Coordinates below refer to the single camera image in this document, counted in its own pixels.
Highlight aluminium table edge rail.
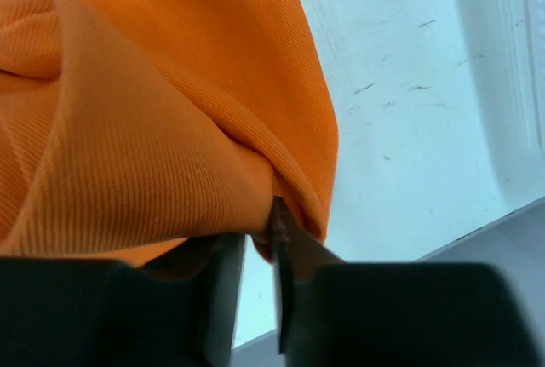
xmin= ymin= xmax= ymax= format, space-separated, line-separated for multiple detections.
xmin=232 ymin=198 xmax=545 ymax=367

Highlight orange trousers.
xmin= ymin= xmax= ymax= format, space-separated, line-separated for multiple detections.
xmin=1 ymin=0 xmax=338 ymax=266

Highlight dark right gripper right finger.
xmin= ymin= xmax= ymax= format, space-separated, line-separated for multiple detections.
xmin=272 ymin=196 xmax=545 ymax=367

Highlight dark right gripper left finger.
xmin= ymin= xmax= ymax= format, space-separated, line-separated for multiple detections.
xmin=1 ymin=234 xmax=245 ymax=366

